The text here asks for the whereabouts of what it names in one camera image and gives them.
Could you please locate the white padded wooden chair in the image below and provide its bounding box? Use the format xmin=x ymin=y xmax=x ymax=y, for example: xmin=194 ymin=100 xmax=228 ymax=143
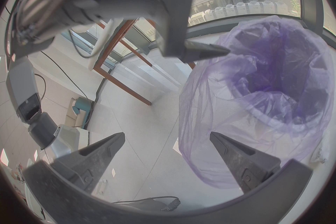
xmin=87 ymin=18 xmax=196 ymax=106

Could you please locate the teal cushion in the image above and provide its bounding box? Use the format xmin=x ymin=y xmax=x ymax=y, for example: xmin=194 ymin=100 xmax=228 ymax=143
xmin=73 ymin=97 xmax=92 ymax=116

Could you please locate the purple plastic bag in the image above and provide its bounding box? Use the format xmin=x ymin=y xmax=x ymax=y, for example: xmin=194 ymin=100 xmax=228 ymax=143
xmin=178 ymin=15 xmax=335 ymax=190

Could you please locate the beige sofa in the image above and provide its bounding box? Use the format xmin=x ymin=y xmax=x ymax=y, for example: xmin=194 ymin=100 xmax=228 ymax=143
xmin=65 ymin=97 xmax=93 ymax=129

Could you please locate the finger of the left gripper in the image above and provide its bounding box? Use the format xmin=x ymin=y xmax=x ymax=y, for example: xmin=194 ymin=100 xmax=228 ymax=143
xmin=183 ymin=40 xmax=231 ymax=64

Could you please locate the white trash bin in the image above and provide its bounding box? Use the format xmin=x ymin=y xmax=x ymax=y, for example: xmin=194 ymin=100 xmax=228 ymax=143
xmin=184 ymin=24 xmax=332 ymax=182

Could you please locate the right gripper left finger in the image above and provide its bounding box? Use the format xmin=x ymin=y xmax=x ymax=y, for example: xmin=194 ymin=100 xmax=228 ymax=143
xmin=52 ymin=132 xmax=126 ymax=194

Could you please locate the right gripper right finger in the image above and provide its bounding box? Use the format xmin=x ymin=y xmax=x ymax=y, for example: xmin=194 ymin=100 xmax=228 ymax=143
xmin=209 ymin=132 xmax=281 ymax=195

